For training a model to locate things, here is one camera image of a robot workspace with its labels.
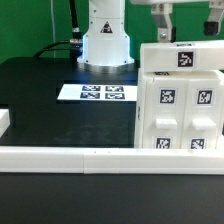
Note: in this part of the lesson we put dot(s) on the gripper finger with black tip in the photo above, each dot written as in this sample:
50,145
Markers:
212,25
161,12

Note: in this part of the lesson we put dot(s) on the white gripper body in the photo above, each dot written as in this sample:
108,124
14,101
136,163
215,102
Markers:
150,2

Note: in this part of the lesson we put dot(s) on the white cabinet top block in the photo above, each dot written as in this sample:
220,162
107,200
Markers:
178,56

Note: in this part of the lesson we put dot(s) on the white cabinet door panel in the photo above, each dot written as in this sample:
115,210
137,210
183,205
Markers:
163,113
203,110

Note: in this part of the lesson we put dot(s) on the white cabinet body box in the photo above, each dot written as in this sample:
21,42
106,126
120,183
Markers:
140,105

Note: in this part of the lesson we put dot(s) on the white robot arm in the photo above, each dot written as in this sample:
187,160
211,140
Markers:
106,45

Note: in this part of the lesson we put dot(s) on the white marker sheet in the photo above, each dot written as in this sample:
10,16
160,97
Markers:
87,92

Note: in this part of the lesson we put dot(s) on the white L-shaped obstacle frame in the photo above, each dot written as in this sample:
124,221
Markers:
110,161

